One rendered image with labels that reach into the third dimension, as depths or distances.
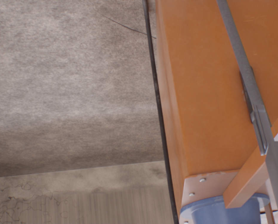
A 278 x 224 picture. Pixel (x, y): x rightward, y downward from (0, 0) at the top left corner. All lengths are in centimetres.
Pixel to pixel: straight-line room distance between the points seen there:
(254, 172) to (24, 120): 141
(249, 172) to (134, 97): 113
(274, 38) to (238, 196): 40
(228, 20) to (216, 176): 35
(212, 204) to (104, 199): 160
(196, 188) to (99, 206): 171
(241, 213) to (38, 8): 82
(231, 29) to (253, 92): 18
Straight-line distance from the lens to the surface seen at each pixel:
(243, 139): 110
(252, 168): 95
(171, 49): 119
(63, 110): 209
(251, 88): 95
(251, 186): 104
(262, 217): 165
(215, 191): 120
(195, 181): 108
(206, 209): 129
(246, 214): 129
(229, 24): 108
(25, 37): 160
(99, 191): 283
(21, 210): 287
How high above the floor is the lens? 89
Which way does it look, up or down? 24 degrees down
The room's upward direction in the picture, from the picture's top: 173 degrees clockwise
